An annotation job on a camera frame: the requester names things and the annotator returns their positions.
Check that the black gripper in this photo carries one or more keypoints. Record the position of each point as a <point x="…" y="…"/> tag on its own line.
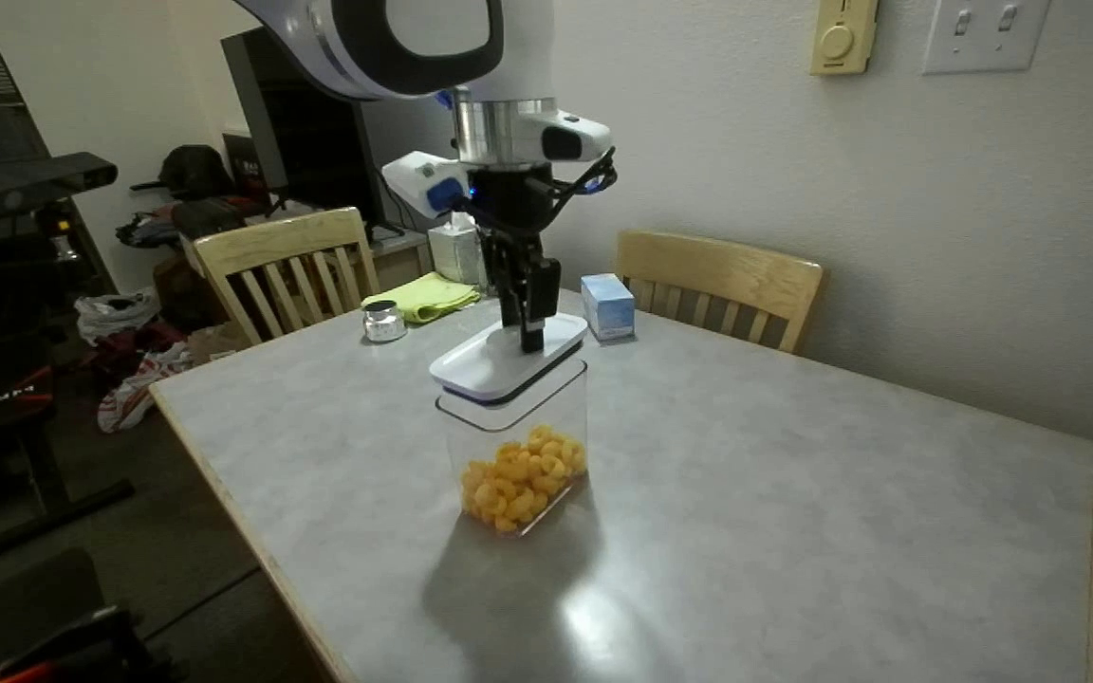
<point x="515" y="211"/>

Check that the white rectangular container lid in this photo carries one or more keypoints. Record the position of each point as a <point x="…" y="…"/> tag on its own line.
<point x="491" y="364"/>

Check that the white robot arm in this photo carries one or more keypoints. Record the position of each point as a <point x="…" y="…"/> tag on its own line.
<point x="360" y="44"/>

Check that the clear plastic food container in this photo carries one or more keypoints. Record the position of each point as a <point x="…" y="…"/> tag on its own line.
<point x="523" y="424"/>

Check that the clear container with yellow snacks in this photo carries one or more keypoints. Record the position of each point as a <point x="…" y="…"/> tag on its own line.
<point x="524" y="488"/>

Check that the grey tissue box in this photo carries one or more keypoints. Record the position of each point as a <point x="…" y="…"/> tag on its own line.
<point x="455" y="251"/>

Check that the small light blue box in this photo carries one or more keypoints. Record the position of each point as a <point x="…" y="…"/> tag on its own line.
<point x="610" y="310"/>

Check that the lime green cloth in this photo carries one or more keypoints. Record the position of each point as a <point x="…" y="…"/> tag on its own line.
<point x="427" y="299"/>

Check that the round silver metal tin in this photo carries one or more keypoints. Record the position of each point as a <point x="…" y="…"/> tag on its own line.
<point x="385" y="325"/>

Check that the wooden chair with solid backrest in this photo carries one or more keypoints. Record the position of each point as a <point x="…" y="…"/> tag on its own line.
<point x="719" y="272"/>

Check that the wooden chair with slatted backrest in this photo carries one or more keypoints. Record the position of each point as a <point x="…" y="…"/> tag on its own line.
<point x="283" y="239"/>

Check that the black flat screen monitor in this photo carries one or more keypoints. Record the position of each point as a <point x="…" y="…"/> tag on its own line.
<point x="307" y="139"/>

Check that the black bag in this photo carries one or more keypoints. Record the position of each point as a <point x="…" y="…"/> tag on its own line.
<point x="194" y="173"/>

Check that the pile of clothes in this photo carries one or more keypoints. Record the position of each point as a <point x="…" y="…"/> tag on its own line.
<point x="148" y="363"/>

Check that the black metal stand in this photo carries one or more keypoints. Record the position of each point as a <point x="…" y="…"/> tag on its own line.
<point x="27" y="457"/>

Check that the red and black object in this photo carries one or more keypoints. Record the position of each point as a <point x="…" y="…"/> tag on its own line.
<point x="78" y="652"/>

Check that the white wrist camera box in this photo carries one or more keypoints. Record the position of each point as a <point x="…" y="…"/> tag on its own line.
<point x="585" y="136"/>

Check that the black camera device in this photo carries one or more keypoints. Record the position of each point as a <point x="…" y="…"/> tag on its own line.
<point x="27" y="185"/>

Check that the white light switch plate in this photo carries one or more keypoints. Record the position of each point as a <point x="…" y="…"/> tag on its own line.
<point x="988" y="34"/>

